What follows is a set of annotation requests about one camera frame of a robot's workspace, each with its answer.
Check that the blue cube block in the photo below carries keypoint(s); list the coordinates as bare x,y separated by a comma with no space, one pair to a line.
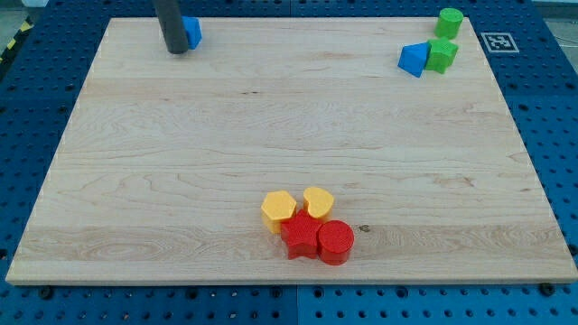
193,31

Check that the white fiducial marker tag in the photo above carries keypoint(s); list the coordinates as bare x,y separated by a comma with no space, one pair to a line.
499,42

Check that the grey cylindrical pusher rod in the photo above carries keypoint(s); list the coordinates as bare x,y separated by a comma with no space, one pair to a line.
170,19

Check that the yellow heart block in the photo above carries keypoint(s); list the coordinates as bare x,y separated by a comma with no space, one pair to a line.
318,203

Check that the red star block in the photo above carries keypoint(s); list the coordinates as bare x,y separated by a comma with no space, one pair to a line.
299,234

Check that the blue triangle block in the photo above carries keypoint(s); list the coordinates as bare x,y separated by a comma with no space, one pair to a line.
413,58

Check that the yellow hexagon block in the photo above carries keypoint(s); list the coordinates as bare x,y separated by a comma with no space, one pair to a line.
277,207

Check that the green star block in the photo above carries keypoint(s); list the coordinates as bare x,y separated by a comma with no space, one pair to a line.
441,54

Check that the yellow black hazard tape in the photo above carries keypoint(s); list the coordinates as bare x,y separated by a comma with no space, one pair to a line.
16,43

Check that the wooden board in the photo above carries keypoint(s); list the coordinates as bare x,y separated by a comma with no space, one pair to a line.
165,161

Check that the green cylinder block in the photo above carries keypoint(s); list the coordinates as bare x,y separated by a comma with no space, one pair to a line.
448,23

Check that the red cylinder block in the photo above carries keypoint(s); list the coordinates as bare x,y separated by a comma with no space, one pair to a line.
335,241

